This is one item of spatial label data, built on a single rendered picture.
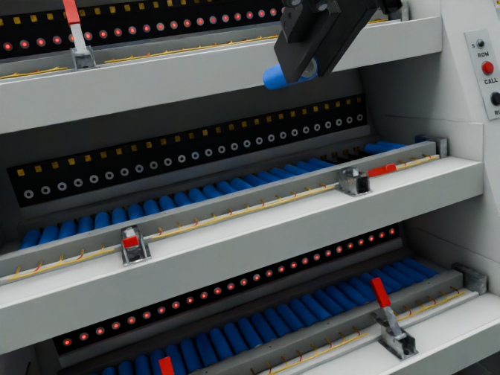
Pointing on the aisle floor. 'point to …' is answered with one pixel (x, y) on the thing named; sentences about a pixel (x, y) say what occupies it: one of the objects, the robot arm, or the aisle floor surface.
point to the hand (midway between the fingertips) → (319, 30)
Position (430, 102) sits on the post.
